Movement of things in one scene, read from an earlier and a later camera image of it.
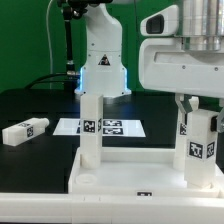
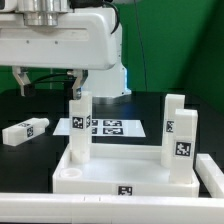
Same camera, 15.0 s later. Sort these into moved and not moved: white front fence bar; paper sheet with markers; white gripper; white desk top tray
Moved: white desk top tray; white gripper
Not moved: white front fence bar; paper sheet with markers
